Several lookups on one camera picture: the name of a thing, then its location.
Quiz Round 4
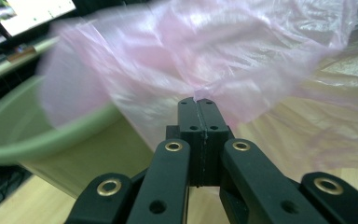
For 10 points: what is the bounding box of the computer monitor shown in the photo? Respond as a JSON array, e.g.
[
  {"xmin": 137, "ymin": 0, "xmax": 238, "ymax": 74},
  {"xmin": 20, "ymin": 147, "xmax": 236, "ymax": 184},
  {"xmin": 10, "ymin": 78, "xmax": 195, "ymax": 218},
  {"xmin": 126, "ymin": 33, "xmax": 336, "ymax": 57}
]
[{"xmin": 0, "ymin": 0, "xmax": 77, "ymax": 52}]

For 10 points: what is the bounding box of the pink plastic trash bag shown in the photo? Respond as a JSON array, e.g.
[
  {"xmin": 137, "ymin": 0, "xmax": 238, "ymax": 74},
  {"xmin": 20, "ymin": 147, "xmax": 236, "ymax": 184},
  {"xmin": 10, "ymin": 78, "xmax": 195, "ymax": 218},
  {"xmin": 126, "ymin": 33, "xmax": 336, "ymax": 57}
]
[{"xmin": 36, "ymin": 0, "xmax": 358, "ymax": 174}]

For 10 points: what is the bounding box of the green plastic trash bin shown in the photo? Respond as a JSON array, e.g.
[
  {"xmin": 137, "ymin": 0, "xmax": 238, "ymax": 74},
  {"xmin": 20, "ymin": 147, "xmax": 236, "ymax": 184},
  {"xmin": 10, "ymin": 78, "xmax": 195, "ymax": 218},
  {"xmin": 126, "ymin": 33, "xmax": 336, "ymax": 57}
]
[{"xmin": 0, "ymin": 75, "xmax": 157, "ymax": 200}]

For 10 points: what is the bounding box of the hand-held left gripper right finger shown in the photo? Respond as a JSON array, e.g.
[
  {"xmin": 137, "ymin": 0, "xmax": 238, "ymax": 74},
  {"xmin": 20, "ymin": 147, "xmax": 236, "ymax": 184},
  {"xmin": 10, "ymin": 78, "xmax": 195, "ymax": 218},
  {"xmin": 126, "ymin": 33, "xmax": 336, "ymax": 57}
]
[{"xmin": 198, "ymin": 98, "xmax": 235, "ymax": 188}]

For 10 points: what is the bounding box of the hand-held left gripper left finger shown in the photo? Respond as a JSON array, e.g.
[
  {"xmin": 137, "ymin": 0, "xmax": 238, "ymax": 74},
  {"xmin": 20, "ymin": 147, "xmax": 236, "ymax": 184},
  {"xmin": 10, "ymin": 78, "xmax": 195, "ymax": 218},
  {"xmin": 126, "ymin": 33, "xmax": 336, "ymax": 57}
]
[{"xmin": 166, "ymin": 96, "xmax": 207, "ymax": 188}]

